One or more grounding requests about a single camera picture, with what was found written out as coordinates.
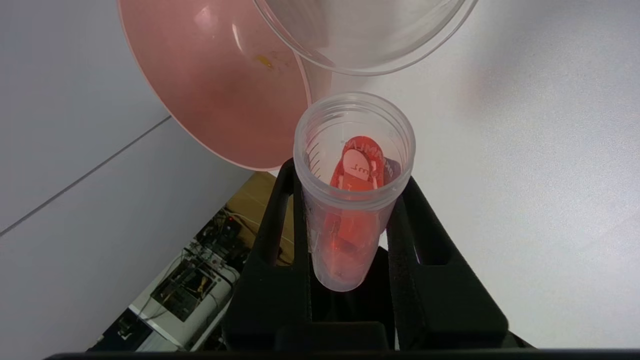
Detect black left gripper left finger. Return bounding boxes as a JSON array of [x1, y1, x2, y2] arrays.
[[222, 158, 313, 351]]

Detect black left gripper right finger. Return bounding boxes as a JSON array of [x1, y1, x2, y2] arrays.
[[387, 176, 510, 351]]

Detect test tube with red pigment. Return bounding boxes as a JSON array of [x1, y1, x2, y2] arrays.
[[293, 91, 417, 293]]

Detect clear glass beaker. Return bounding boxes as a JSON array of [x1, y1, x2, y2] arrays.
[[252, 0, 479, 76]]

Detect white electronics case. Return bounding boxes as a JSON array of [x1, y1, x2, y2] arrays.
[[129, 235, 242, 351]]

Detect pink plastic bowl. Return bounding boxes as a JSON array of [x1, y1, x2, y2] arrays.
[[116, 0, 333, 172]]

